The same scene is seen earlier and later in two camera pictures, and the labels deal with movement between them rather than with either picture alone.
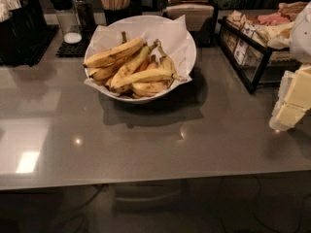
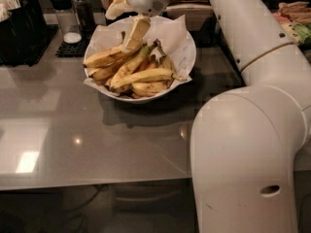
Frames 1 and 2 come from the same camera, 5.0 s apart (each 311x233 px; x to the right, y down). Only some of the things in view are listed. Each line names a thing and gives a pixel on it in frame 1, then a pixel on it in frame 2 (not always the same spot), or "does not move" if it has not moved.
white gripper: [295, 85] to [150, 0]
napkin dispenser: [193, 2] does not move
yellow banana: [151, 87] does not move
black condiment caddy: [23, 34] does not move
